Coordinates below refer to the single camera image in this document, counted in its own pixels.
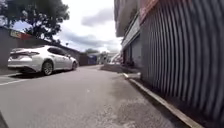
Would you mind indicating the distant buildings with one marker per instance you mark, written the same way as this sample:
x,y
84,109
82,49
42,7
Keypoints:
x,y
100,56

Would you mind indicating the building with overhanging storey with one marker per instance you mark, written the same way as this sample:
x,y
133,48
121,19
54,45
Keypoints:
x,y
131,36

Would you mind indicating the grey asphalt road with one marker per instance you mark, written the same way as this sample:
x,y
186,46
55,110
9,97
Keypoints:
x,y
83,100

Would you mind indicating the concrete kerb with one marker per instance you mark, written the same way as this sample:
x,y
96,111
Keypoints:
x,y
160,100

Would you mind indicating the corrugated metal fence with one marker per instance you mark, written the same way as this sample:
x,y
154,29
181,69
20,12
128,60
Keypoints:
x,y
183,50

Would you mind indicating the white car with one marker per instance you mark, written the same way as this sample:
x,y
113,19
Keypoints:
x,y
40,58

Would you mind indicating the large leafy tree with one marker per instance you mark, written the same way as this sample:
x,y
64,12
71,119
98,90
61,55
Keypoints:
x,y
43,15

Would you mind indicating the grey wall with sign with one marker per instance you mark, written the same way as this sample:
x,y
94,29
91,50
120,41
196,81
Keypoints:
x,y
6,46

